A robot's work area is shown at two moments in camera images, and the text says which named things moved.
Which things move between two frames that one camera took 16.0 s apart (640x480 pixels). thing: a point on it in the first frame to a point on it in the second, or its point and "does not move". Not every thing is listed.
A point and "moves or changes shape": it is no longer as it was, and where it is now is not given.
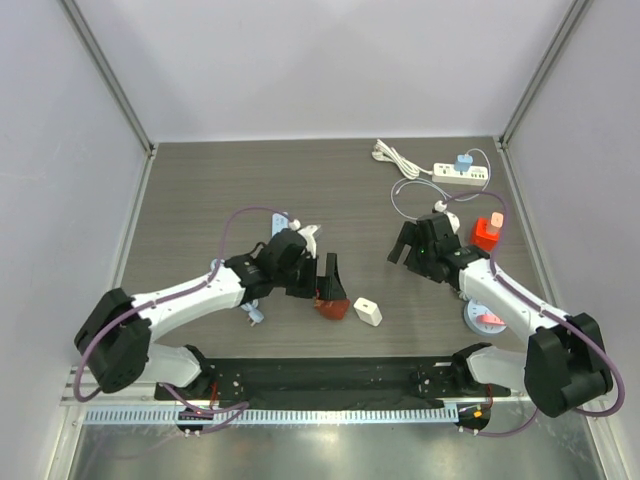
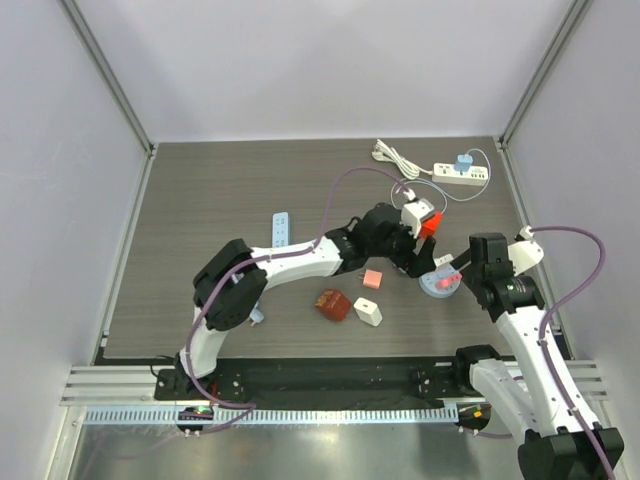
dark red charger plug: x=333 y=309 does not move
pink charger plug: x=497 y=219 to x=371 y=278
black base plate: x=427 y=382 does not move
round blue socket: x=472 y=310 to x=428 y=281
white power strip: x=447 y=173 does not move
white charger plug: x=368 y=311 does not move
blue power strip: x=251 y=307 does not move
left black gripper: x=329 y=286 to x=414 y=267
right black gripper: x=417 y=245 to x=473 y=270
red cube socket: x=480 y=237 moves or changes shape
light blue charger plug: x=463 y=163 does not move
